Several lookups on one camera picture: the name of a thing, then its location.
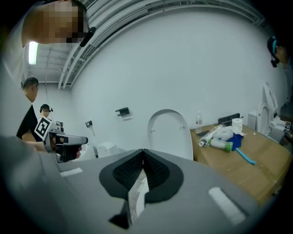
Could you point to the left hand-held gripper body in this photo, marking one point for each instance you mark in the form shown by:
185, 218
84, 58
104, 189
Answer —
42, 128

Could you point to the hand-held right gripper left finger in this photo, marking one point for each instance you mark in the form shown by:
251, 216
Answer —
91, 194

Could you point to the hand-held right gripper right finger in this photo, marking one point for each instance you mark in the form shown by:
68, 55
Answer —
194, 205

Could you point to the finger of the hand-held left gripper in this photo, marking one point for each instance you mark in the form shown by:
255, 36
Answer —
77, 139

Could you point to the person's left forearm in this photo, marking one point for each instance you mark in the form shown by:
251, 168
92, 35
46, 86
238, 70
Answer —
34, 146

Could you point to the white rounded toilet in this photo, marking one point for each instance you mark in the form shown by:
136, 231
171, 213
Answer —
89, 152

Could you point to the white square-tank toilet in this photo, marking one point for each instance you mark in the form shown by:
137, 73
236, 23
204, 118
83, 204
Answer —
107, 147

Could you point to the white toilet lid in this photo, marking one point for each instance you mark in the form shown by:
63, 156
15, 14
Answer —
169, 134

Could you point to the white toilet paper roll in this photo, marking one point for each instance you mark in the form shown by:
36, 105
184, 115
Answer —
237, 125

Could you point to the person's left hand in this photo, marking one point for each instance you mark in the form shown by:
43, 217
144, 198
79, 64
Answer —
79, 152

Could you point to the large brown cardboard box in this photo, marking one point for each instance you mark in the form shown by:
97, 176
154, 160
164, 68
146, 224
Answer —
247, 173

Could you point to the white angled-neck cleaner bottle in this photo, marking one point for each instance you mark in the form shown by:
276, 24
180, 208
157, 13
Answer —
209, 137

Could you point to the black smartphone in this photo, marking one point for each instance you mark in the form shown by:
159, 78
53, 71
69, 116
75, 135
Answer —
202, 134

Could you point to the ceiling light tube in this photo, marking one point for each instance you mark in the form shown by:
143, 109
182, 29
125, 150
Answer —
33, 53

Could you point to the blue cloth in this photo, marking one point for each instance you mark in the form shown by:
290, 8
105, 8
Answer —
237, 141

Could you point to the white plastic bag bundle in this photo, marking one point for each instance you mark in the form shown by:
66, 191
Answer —
224, 133

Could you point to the clear plastic water bottle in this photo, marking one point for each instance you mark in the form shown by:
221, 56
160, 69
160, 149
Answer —
199, 123

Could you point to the white ceiling pipe run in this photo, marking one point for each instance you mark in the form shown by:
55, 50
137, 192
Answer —
96, 41

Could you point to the person's head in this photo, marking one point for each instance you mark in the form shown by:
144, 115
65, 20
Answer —
52, 22

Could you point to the black wall paper holder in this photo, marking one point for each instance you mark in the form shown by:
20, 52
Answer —
88, 124

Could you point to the black wall shelf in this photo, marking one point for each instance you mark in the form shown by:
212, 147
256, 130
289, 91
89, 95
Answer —
122, 112

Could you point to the black head camera mount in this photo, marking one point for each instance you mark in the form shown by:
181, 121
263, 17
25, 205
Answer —
88, 36

